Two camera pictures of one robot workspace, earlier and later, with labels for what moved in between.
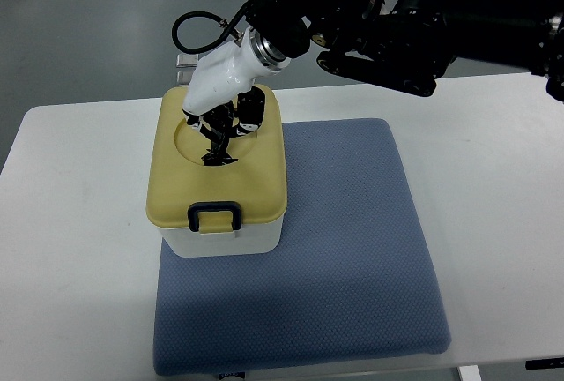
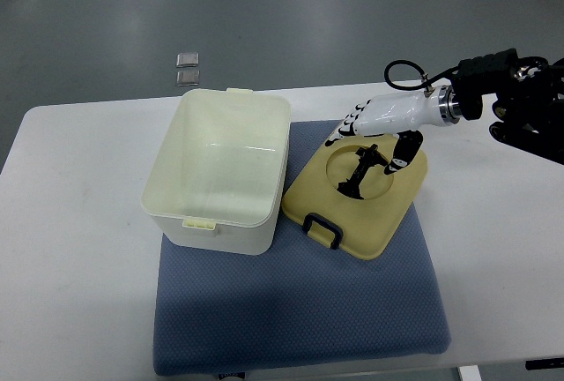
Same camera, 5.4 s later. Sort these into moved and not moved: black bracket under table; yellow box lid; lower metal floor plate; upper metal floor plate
Moved: yellow box lid
Not moved: black bracket under table; lower metal floor plate; upper metal floor plate
